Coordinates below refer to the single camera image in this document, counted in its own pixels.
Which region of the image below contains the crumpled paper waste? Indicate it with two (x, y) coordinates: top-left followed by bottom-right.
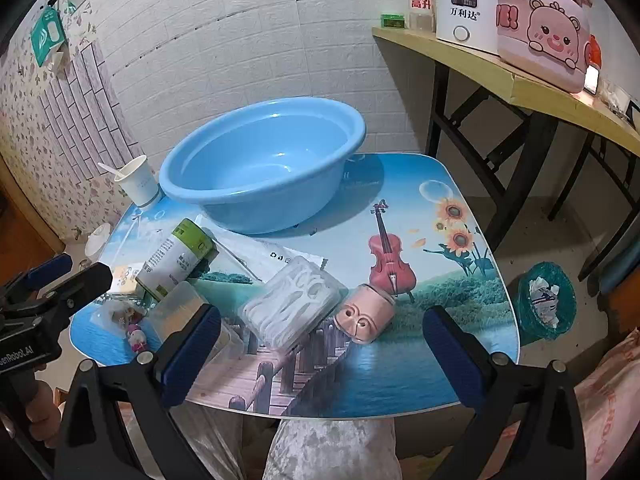
(527, 277), (562, 328)

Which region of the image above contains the white electric kettle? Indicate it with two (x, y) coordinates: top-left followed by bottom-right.
(436, 0), (501, 57)

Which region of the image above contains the pink cartoon kettle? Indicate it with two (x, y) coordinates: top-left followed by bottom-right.
(495, 0), (596, 93)

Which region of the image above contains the white paper cup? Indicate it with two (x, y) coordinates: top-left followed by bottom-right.
(117, 155), (161, 207)

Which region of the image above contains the pink pig-nose toy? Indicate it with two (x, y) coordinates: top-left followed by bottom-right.
(334, 282), (396, 345)

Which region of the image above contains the person's grey trouser leg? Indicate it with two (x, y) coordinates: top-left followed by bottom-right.
(262, 417), (403, 480)

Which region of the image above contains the white packet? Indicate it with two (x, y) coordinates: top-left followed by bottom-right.
(197, 215), (328, 281)

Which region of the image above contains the small pink cat toy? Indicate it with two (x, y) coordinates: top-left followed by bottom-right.
(126, 324), (148, 356)

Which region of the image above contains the person's left hand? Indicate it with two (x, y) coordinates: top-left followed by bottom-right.
(22, 380), (63, 448)

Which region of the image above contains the green mesh waste basket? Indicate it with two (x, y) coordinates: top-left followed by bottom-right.
(516, 261), (577, 342)

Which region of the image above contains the clear snack packet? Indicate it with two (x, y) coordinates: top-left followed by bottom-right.
(92, 295), (151, 333)

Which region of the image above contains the pink printed sack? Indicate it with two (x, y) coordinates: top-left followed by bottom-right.
(575, 330), (640, 480)

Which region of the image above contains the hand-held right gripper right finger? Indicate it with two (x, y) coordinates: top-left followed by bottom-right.
(422, 305), (601, 480)

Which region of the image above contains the small yellow box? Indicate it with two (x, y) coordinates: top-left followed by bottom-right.
(109, 265), (141, 295)

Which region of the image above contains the translucent plastic box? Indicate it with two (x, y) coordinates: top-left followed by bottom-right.
(147, 281), (246, 366)

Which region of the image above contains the wooden door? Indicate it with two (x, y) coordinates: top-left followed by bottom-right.
(0, 157), (68, 281)

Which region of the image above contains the clear plastic bag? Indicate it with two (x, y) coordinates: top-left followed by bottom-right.
(237, 255), (348, 348)
(125, 400), (273, 480)

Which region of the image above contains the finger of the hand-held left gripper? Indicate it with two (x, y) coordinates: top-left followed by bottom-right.
(0, 254), (73, 306)
(27, 261), (113, 331)

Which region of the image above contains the picture-printed desktop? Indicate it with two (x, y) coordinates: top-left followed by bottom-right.
(69, 152), (521, 420)

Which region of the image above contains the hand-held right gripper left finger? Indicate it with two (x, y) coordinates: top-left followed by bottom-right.
(52, 304), (223, 480)

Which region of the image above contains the green tissue packet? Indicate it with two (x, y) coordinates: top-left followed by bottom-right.
(30, 7), (68, 67)

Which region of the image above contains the blue plastic basin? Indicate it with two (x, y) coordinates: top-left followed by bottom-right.
(158, 97), (367, 235)

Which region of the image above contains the green and white canister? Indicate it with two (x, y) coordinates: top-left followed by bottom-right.
(136, 218), (221, 303)

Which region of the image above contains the yellow wooden side table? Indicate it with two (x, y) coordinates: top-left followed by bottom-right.
(372, 25), (640, 281)

